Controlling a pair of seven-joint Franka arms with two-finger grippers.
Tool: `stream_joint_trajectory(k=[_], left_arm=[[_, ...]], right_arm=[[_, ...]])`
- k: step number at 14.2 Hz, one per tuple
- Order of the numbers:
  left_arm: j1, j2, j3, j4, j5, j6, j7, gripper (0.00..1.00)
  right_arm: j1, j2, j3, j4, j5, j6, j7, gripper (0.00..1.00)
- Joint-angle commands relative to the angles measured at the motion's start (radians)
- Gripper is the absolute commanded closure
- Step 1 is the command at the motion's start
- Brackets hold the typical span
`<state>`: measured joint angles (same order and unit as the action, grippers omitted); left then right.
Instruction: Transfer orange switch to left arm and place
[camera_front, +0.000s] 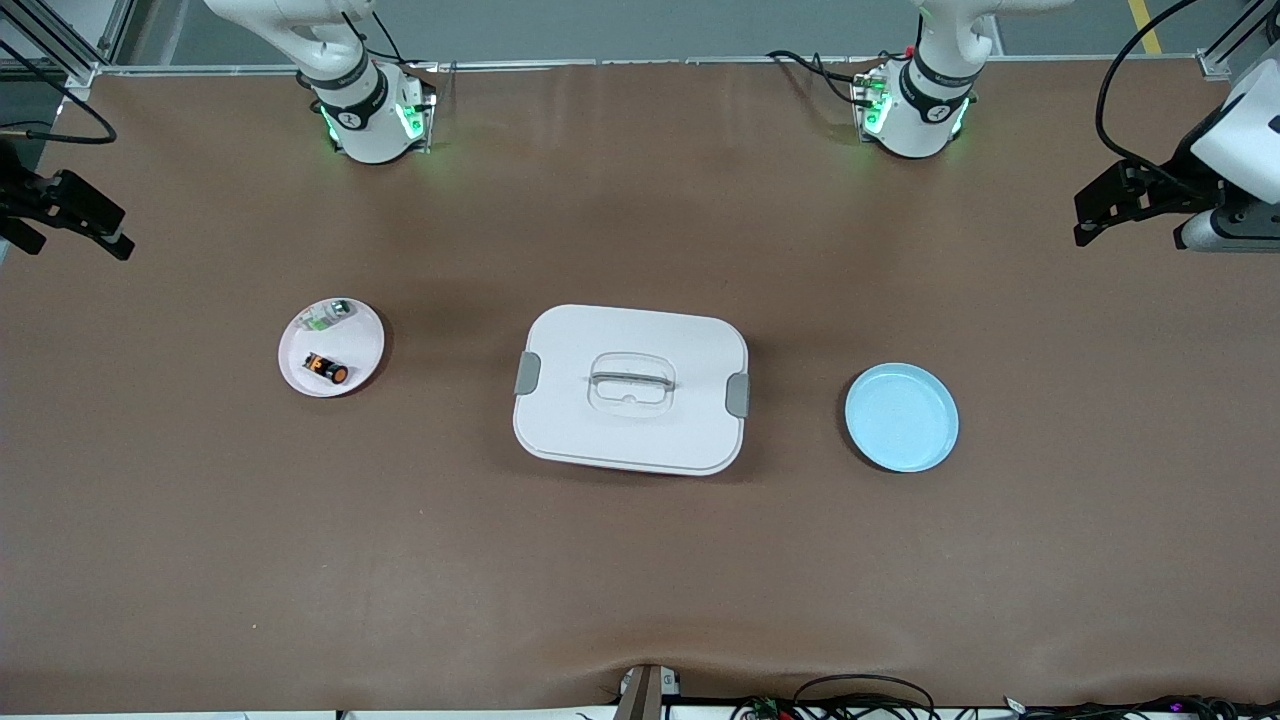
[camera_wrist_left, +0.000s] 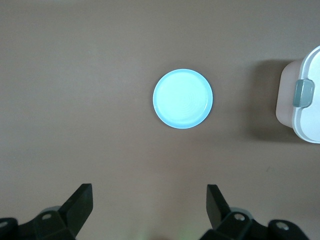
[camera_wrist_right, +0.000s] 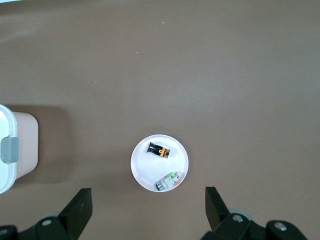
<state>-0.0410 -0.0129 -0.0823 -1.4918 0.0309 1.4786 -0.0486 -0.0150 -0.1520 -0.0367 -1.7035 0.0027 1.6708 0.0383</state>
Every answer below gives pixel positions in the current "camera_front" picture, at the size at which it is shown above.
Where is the light blue round plate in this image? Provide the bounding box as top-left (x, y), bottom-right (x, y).
top-left (845, 362), bottom-right (960, 474)

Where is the pink round plate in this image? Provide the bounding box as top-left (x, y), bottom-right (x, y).
top-left (278, 297), bottom-right (387, 399)

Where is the black left base cable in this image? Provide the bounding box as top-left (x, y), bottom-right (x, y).
top-left (767, 48), bottom-right (886, 107)

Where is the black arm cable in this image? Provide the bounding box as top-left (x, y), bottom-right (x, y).
top-left (0, 48), bottom-right (117, 147)
top-left (1094, 0), bottom-right (1203, 193)

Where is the green and white switch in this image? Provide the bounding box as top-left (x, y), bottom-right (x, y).
top-left (303, 298), bottom-right (358, 333)

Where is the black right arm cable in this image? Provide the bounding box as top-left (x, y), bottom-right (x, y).
top-left (0, 48), bottom-right (117, 147)

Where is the black base cable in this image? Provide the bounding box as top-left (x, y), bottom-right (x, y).
top-left (767, 48), bottom-right (886, 107)
top-left (340, 0), bottom-right (441, 76)

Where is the black looped cable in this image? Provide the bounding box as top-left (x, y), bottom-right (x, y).
top-left (793, 674), bottom-right (938, 720)

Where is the brown camera post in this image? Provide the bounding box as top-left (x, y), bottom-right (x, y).
top-left (615, 664), bottom-right (683, 720)

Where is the black cable bundle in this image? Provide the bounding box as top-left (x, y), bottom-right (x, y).
top-left (1003, 693), bottom-right (1280, 720)

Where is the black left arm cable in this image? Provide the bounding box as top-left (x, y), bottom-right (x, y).
top-left (1094, 0), bottom-right (1203, 193)

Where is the white lidded box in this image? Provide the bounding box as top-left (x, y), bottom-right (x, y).
top-left (512, 304), bottom-right (751, 477)

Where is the black right base cable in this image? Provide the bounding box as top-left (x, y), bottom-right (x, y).
top-left (340, 0), bottom-right (441, 76)

